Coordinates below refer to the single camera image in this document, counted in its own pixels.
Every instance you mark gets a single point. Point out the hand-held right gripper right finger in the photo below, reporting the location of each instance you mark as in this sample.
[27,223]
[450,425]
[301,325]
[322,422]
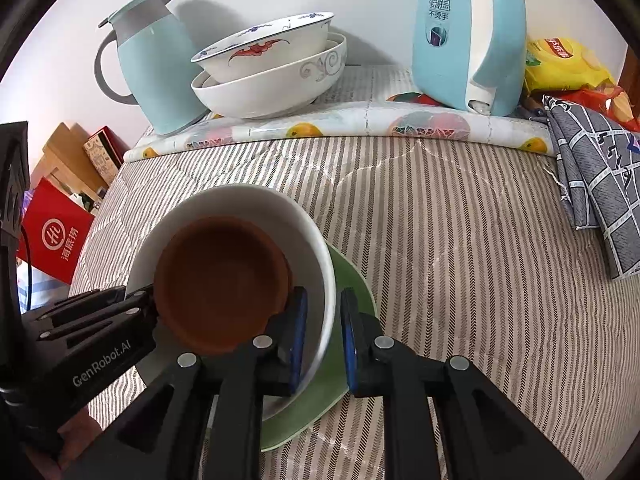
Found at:
[348,340]

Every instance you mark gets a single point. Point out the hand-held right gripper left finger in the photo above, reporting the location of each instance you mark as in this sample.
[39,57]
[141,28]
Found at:
[298,335]

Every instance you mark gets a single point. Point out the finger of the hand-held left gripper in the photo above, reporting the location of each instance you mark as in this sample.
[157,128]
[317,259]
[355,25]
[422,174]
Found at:
[85,302]
[125,310]

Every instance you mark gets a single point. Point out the green plate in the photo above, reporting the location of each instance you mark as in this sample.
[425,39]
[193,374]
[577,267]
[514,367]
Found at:
[357,290]

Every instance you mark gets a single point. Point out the plain white bowl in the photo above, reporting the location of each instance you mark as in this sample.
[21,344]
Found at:
[310,255]

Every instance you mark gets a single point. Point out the brown bowl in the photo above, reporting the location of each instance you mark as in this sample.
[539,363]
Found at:
[220,280]

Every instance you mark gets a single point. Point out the person's left hand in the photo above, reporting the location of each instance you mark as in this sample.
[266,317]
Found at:
[75,435]

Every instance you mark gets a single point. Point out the blue and white cloth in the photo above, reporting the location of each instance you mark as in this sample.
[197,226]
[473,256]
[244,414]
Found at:
[47,285]

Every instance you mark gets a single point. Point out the red box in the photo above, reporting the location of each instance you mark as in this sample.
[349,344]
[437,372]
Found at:
[55,230]

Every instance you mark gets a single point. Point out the striped quilted blanket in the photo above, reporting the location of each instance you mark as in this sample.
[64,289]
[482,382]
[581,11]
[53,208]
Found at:
[450,260]

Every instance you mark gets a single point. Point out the black device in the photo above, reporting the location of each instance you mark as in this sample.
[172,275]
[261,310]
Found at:
[12,185]

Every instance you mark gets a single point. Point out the patterned gift box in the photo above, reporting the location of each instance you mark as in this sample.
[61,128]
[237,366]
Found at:
[107,157]

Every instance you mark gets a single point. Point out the wooden furniture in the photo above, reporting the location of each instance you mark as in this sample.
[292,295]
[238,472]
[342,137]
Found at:
[60,155]

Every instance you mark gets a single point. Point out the fruit print table mat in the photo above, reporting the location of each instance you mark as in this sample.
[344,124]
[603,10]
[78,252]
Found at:
[350,122]

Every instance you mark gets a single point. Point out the white bowl with grey swirls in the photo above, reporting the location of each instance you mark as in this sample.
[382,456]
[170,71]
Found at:
[270,95]

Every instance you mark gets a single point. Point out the light blue thermos jug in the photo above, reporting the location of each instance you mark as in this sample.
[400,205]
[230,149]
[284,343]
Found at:
[155,70]

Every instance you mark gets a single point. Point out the red and blue patterned bowl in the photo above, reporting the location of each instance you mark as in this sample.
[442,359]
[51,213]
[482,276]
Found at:
[270,50]

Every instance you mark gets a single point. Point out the light blue electric kettle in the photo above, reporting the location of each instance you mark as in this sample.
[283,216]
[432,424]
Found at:
[450,60]

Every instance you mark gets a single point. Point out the grey checked cloth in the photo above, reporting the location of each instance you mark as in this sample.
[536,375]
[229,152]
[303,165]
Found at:
[595,170]

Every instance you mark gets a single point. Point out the yellow chip bag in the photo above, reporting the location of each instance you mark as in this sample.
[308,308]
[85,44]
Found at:
[565,67]

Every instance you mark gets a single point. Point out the red chip bag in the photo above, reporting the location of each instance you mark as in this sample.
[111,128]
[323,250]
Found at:
[620,105]

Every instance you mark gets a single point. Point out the brown wooden door frame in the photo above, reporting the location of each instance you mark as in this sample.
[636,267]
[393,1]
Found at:
[632,67]

